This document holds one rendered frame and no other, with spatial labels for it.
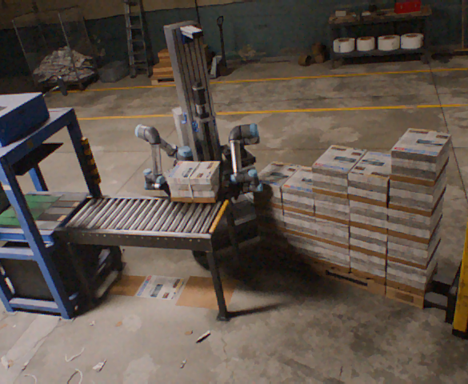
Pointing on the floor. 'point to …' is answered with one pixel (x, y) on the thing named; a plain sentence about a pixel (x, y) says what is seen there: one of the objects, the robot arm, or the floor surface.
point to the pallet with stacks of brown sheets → (164, 70)
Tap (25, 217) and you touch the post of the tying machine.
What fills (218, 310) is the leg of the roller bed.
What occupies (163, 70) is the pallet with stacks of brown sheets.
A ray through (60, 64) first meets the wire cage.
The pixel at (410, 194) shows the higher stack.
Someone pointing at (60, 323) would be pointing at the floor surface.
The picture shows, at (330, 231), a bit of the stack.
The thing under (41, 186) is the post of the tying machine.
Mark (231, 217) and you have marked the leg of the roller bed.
